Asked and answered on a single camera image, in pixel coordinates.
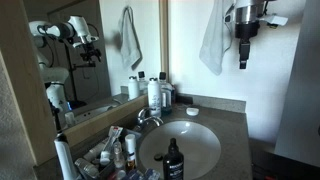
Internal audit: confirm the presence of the blue mouthwash bottle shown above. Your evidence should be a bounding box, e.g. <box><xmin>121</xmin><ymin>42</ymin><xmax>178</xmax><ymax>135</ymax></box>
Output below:
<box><xmin>159</xmin><ymin>79</ymin><xmax>175</xmax><ymax>116</ymax></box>

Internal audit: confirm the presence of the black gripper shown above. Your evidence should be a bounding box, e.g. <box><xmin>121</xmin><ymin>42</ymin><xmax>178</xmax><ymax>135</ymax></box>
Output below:
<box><xmin>234</xmin><ymin>21</ymin><xmax>261</xmax><ymax>70</ymax></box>

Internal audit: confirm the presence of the grey flat panel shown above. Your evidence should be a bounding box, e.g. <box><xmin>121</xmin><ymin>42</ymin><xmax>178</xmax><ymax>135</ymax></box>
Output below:
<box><xmin>274</xmin><ymin>0</ymin><xmax>320</xmax><ymax>168</ymax></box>

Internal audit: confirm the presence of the chrome faucet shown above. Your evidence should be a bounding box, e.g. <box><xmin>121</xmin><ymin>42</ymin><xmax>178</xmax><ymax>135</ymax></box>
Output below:
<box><xmin>136</xmin><ymin>106</ymin><xmax>165</xmax><ymax>130</ymax></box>

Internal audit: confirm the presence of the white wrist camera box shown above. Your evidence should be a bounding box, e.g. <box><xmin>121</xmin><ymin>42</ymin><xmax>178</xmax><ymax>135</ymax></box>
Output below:
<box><xmin>259</xmin><ymin>13</ymin><xmax>289</xmax><ymax>30</ymax></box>

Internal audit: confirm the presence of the white cosmetic tube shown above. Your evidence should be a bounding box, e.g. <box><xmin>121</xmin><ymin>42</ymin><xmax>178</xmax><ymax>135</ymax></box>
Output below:
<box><xmin>82</xmin><ymin>139</ymin><xmax>108</xmax><ymax>163</ymax></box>

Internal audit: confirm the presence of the dark toiletry tray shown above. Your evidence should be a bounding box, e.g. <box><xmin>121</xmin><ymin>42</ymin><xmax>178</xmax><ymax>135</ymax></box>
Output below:
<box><xmin>71</xmin><ymin>128</ymin><xmax>143</xmax><ymax>180</ymax></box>

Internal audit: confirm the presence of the wood framed wall mirror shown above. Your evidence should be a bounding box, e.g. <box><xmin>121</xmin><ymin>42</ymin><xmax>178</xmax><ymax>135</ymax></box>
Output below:
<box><xmin>0</xmin><ymin>0</ymin><xmax>171</xmax><ymax>167</ymax></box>

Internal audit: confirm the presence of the tall white lotion bottle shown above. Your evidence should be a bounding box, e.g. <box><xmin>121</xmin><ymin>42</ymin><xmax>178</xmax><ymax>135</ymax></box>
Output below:
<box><xmin>147</xmin><ymin>77</ymin><xmax>163</xmax><ymax>119</ymax></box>

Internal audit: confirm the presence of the white electric toothbrush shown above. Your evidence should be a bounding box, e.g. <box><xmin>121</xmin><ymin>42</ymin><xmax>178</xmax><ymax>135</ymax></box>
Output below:
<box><xmin>49</xmin><ymin>99</ymin><xmax>80</xmax><ymax>180</ymax></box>

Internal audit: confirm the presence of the round white soap dish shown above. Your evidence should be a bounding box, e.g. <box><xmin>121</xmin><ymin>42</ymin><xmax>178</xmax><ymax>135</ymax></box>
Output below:
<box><xmin>185</xmin><ymin>106</ymin><xmax>200</xmax><ymax>117</ymax></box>

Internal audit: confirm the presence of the small white capped bottle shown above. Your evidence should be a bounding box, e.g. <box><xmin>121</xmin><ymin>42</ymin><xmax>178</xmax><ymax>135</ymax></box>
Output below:
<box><xmin>124</xmin><ymin>133</ymin><xmax>138</xmax><ymax>168</ymax></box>

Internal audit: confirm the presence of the black dropper bottle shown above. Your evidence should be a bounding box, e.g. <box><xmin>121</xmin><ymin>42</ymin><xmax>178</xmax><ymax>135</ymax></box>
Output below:
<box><xmin>162</xmin><ymin>137</ymin><xmax>185</xmax><ymax>180</ymax></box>

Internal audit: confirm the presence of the grey hanging towel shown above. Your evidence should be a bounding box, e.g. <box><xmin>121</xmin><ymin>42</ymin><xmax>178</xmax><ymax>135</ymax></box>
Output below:
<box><xmin>199</xmin><ymin>0</ymin><xmax>236</xmax><ymax>77</ymax></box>

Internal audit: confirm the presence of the small clear glass bottle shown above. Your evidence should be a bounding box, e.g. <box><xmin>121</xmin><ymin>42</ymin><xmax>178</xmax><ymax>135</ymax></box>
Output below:
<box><xmin>112</xmin><ymin>141</ymin><xmax>125</xmax><ymax>170</ymax></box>

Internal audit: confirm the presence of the clear plastic travel bottle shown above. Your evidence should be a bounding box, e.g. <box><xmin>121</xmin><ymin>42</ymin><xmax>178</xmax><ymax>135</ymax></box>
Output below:
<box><xmin>73</xmin><ymin>157</ymin><xmax>101</xmax><ymax>178</ymax></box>

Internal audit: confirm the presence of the white toothpaste tube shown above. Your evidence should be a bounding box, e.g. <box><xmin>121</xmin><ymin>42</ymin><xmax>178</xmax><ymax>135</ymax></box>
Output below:
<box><xmin>101</xmin><ymin>125</ymin><xmax>124</xmax><ymax>158</ymax></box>

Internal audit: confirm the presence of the red capped shaving can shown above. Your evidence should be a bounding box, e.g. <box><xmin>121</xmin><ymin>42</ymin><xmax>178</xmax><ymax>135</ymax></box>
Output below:
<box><xmin>170</xmin><ymin>84</ymin><xmax>178</xmax><ymax>105</ymax></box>

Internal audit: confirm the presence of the white oval sink basin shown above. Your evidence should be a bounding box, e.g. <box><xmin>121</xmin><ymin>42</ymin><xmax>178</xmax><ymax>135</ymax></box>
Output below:
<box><xmin>137</xmin><ymin>119</ymin><xmax>222</xmax><ymax>180</ymax></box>

